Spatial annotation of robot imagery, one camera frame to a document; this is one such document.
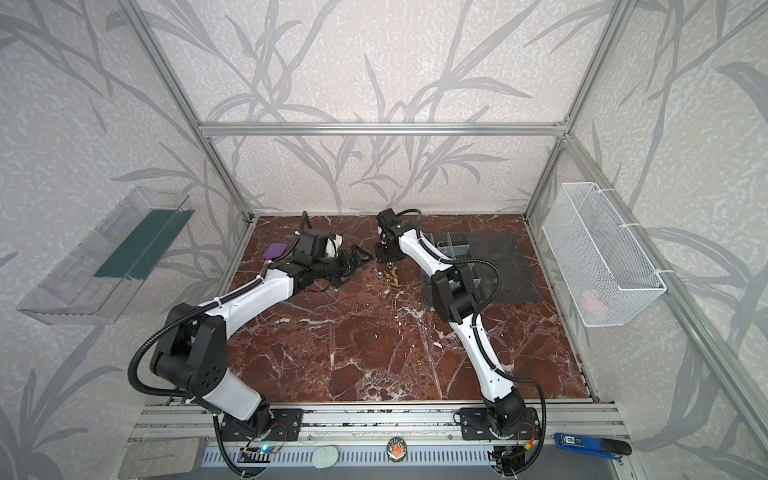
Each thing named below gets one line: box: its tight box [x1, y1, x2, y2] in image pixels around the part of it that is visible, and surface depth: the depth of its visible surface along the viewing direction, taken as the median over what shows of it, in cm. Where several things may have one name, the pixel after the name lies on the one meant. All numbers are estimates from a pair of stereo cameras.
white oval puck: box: [312, 446, 339, 469], surface depth 70 cm
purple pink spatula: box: [263, 243, 287, 260], surface depth 111 cm
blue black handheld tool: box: [553, 433, 633, 460], surface depth 71 cm
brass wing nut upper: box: [384, 268, 399, 286], surface depth 104 cm
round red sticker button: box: [386, 436, 408, 463], surface depth 72 cm
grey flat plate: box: [118, 437, 200, 479], surface depth 68 cm
